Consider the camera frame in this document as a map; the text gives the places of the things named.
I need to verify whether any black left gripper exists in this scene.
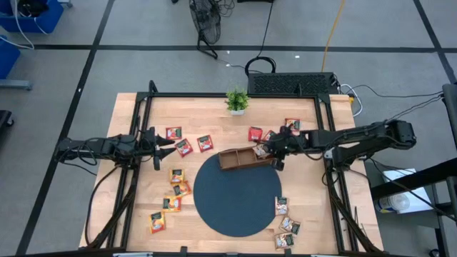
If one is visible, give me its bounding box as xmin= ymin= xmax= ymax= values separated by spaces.
xmin=134 ymin=126 xmax=177 ymax=171

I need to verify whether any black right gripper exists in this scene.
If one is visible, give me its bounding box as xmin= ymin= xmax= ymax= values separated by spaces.
xmin=266 ymin=126 xmax=308 ymax=171

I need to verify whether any beige tea packet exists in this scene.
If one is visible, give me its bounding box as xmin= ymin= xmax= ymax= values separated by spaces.
xmin=274 ymin=196 xmax=289 ymax=216
xmin=278 ymin=216 xmax=301 ymax=236
xmin=253 ymin=143 xmax=271 ymax=160
xmin=273 ymin=232 xmax=296 ymax=251

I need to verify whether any wooden tea organizer box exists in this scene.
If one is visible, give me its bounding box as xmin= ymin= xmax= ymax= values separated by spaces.
xmin=217 ymin=145 xmax=276 ymax=171

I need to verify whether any yellow tea packet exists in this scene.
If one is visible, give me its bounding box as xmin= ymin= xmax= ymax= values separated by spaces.
xmin=172 ymin=181 xmax=193 ymax=197
xmin=148 ymin=211 xmax=167 ymax=235
xmin=162 ymin=196 xmax=183 ymax=213
xmin=169 ymin=168 xmax=186 ymax=184

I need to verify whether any round dark blue woven placemat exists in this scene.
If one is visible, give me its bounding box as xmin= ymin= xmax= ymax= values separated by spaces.
xmin=193 ymin=153 xmax=283 ymax=238

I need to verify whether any small green potted plant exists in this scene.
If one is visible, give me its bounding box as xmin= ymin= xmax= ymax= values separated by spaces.
xmin=224 ymin=86 xmax=251 ymax=116

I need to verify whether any black computer case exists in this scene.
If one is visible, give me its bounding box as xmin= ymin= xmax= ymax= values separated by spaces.
xmin=246 ymin=71 xmax=340 ymax=96

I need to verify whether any black floor fan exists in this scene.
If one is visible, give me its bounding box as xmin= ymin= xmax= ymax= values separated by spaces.
xmin=188 ymin=0 xmax=222 ymax=60

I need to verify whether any white plastic wipes canister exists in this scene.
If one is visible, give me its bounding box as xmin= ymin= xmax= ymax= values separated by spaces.
xmin=373 ymin=192 xmax=411 ymax=214

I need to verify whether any white cardboard box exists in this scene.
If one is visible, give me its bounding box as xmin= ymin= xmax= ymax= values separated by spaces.
xmin=381 ymin=168 xmax=435 ymax=214

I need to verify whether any blue plastic bin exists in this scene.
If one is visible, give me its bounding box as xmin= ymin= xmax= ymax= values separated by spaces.
xmin=0 ymin=34 xmax=21 ymax=80
xmin=0 ymin=0 xmax=65 ymax=34

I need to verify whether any black aluminium table frame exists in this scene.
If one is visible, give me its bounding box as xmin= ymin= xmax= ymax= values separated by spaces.
xmin=80 ymin=80 xmax=385 ymax=257

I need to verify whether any black coiled power cable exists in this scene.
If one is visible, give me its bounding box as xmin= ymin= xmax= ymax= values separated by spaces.
xmin=244 ymin=0 xmax=278 ymax=76

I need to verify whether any yellow hanging cord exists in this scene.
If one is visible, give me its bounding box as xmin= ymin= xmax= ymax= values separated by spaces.
xmin=321 ymin=0 xmax=347 ymax=73

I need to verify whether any black metal shelf frame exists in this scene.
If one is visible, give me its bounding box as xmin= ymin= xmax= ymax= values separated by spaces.
xmin=369 ymin=82 xmax=457 ymax=257

